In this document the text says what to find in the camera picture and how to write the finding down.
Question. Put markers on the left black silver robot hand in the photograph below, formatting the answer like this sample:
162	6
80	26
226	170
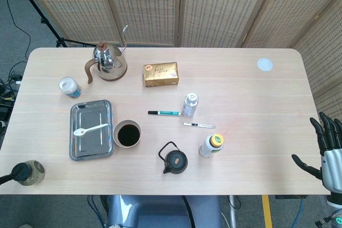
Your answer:
5	179

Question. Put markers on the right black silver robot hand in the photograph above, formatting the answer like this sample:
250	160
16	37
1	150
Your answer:
332	164

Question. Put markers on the white plastic spoon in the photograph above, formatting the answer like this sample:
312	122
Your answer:
79	132

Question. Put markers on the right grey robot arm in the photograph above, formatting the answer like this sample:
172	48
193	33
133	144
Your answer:
335	206

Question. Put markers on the cup of dark coffee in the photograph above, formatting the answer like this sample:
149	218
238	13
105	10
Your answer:
129	135

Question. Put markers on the black lidded spice jar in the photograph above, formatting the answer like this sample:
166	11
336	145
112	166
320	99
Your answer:
33	174

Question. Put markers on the black box under table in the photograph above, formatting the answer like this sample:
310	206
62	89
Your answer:
290	196

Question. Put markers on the rectangular stainless steel tray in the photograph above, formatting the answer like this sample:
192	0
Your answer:
91	148

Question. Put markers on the black power adapter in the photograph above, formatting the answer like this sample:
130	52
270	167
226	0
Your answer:
16	77

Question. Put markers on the white jar with blue label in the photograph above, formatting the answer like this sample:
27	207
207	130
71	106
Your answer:
70	87

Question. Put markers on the yellow capped tea bottle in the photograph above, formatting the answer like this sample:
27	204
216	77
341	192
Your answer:
209	146

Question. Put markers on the silver utility knife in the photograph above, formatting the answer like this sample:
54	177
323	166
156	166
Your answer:
200	125

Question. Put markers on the clear plastic water bottle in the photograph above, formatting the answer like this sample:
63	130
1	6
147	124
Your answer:
190	105

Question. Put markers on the steel gooseneck kettle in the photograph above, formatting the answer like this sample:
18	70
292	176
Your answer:
110	65

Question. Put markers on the black cast iron teapot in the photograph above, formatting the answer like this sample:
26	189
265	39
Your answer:
175	161

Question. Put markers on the blue grey robot torso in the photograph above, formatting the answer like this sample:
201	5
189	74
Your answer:
160	212

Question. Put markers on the black tripod stand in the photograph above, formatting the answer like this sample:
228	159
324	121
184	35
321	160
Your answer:
42	21

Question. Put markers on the white green marker pen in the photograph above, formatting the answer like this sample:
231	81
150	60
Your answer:
167	112

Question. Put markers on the gold tissue pack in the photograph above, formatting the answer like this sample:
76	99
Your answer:
160	74

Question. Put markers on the woven wooden folding screen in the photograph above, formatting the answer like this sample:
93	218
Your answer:
149	6

